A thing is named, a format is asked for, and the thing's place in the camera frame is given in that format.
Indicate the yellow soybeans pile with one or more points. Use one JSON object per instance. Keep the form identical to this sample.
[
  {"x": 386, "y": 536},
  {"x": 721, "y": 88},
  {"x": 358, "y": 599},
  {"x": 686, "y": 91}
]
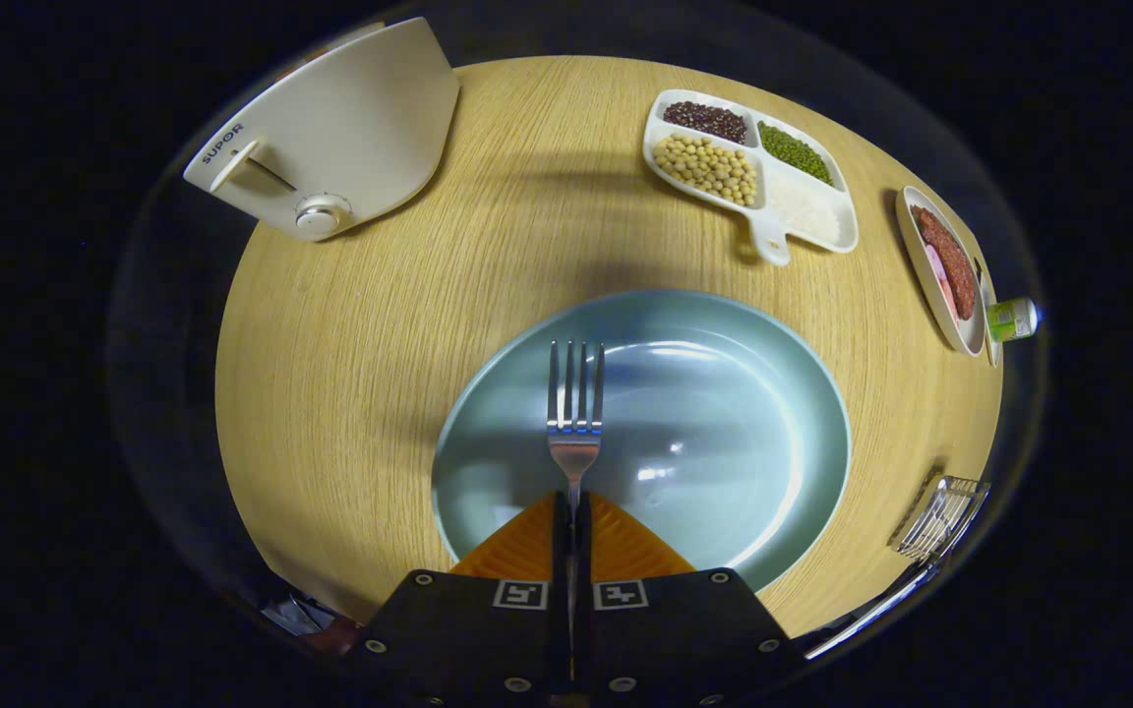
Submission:
[{"x": 706, "y": 169}]

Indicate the beige round plate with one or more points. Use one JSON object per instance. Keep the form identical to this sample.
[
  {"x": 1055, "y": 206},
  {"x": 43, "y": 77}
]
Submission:
[{"x": 919, "y": 261}]

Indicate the pale pink ham slice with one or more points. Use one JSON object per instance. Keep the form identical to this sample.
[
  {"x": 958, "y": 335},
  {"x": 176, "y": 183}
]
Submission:
[{"x": 933, "y": 264}]

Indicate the white toaster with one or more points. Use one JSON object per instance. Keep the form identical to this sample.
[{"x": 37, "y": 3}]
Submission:
[{"x": 350, "y": 118}]

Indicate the brown meat steak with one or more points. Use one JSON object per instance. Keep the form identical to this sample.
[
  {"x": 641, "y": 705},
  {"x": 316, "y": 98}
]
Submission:
[{"x": 958, "y": 270}]

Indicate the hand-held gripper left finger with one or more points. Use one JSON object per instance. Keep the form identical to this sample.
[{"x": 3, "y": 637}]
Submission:
[{"x": 560, "y": 560}]

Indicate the white divided dish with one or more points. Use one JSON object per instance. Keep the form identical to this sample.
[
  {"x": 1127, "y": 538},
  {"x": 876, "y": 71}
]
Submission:
[{"x": 771, "y": 231}]

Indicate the green mung beans pile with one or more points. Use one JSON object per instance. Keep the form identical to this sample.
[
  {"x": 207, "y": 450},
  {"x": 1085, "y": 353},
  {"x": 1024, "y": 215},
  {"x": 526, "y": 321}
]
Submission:
[{"x": 795, "y": 152}]

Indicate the dark red beans pile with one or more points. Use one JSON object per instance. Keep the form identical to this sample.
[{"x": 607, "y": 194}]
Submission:
[{"x": 704, "y": 120}]

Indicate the light blue plate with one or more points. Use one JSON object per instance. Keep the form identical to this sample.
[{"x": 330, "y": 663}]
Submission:
[{"x": 724, "y": 442}]

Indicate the white square coaster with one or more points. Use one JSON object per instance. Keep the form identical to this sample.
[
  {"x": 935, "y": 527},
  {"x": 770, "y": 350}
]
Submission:
[{"x": 992, "y": 352}]

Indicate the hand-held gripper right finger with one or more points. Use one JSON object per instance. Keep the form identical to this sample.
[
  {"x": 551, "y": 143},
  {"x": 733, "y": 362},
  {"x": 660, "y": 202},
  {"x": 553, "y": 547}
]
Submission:
[{"x": 586, "y": 560}]

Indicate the white rice pile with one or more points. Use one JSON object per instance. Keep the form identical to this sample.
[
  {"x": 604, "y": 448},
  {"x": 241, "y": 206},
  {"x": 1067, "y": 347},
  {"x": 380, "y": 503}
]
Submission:
[{"x": 807, "y": 208}]

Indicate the metal mesh basket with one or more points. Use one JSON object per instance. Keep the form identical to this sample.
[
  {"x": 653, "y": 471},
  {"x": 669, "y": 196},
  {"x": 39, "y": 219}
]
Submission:
[{"x": 940, "y": 516}]

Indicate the reddish pink ham slice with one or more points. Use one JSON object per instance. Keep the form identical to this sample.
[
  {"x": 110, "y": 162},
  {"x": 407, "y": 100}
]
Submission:
[{"x": 948, "y": 298}]

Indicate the green label metal bottle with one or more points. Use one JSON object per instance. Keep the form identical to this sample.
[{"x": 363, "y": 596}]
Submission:
[{"x": 1009, "y": 320}]

